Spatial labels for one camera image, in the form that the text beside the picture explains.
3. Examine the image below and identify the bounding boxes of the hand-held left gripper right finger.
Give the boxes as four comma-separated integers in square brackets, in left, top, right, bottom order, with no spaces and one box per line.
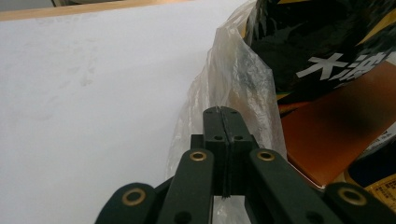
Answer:
[220,106,260,199]

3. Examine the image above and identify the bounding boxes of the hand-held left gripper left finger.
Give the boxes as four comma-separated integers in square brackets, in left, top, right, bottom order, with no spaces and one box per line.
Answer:
[190,106,232,199]

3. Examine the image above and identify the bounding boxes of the clear plastic bag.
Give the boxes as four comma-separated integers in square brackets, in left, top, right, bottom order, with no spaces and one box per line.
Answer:
[164,0,289,224]

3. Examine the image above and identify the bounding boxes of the reddish brown box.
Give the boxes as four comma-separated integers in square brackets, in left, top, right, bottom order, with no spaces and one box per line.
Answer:
[277,60,396,189]

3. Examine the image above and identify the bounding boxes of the black and yellow chips bag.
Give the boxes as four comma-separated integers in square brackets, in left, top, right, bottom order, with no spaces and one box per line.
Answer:
[244,0,396,104]

